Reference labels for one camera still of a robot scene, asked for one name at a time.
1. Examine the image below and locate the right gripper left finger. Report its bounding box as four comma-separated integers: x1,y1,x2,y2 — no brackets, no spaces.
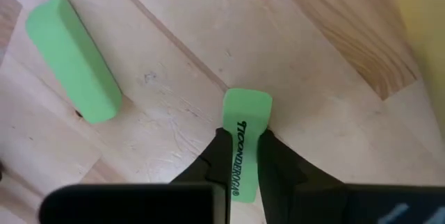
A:
38,128,234,224

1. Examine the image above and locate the green rectangular eraser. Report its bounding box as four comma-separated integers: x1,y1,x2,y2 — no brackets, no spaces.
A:
26,0,123,125
222,88,273,204

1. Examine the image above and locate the yellow translucent plastic bin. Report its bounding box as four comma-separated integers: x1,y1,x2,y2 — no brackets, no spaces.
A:
394,0,445,141

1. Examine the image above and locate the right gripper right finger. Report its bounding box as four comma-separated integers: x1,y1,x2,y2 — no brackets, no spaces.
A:
257,129,445,224

